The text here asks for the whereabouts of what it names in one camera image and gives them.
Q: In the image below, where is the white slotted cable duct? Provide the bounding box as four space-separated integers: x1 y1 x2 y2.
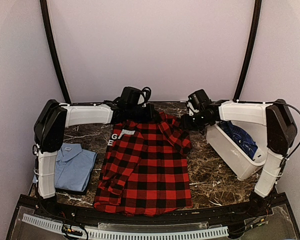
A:
21 214 229 240

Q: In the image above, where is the blue shirt in bin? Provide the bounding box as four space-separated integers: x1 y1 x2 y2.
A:
219 121 258 160

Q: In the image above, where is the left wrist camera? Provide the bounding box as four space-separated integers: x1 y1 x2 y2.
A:
139 86 152 106

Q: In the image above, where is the red black plaid shirt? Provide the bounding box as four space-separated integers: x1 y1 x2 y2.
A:
93 112 193 217

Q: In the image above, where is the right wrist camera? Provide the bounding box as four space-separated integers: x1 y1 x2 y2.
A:
186 100 198 116

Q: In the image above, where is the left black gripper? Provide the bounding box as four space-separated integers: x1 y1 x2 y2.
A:
127 103 159 123

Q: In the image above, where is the left clear acrylic plate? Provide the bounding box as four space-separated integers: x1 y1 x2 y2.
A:
5 206 65 240

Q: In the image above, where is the black curved front rail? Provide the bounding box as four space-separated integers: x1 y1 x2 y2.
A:
16 193 291 227

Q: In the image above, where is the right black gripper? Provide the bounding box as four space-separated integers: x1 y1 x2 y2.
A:
179 110 211 131

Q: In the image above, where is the white plastic bin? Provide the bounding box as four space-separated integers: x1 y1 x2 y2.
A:
206 121 267 181

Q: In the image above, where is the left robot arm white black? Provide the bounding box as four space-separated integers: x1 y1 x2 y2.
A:
32 86 155 218

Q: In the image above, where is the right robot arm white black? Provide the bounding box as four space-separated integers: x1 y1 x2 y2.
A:
181 89 298 198

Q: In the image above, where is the clear acrylic plate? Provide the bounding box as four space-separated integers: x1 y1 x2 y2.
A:
240 204 300 240
5 206 65 240

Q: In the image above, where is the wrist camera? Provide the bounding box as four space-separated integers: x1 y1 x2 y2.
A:
139 86 152 106
186 100 198 116

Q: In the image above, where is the right clear acrylic plate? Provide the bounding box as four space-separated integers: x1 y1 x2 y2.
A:
240 204 300 240

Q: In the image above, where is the folded light blue shirt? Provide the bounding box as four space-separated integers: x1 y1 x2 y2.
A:
32 143 97 199

